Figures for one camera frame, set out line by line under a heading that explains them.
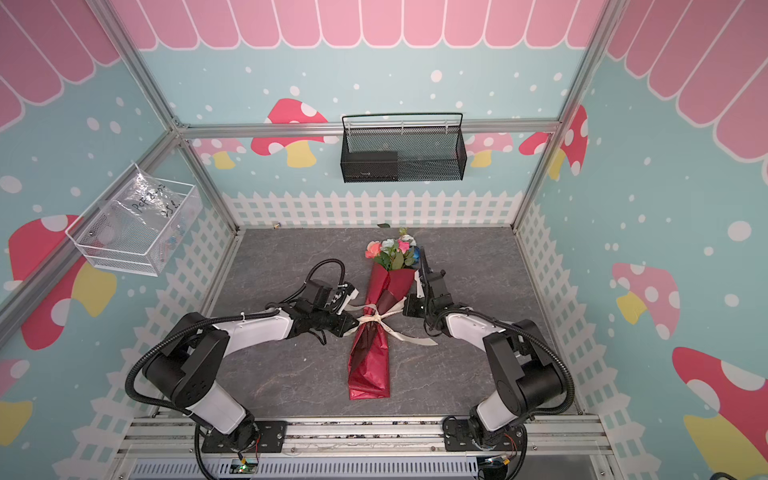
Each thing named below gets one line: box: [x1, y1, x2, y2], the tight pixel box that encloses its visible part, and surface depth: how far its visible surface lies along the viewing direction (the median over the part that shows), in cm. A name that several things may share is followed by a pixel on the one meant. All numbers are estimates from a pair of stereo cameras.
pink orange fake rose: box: [365, 240, 382, 259], surface depth 111 cm
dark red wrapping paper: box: [347, 262, 415, 401], surface depth 87 cm
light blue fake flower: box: [373, 227, 417, 271], surface depth 108 cm
